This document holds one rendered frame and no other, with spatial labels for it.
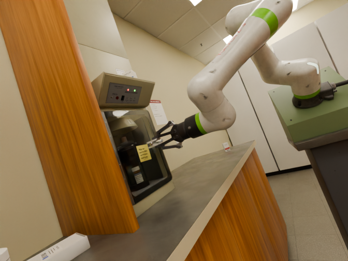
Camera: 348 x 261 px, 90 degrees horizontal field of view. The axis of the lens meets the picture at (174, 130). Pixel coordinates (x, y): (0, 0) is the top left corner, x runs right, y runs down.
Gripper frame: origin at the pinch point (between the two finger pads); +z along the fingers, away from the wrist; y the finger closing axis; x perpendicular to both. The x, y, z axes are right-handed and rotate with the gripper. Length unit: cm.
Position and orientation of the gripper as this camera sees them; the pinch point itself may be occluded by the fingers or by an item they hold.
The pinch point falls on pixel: (154, 143)
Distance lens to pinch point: 85.2
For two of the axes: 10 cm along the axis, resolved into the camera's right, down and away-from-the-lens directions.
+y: -3.5, -9.3, 0.8
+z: -7.9, 3.4, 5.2
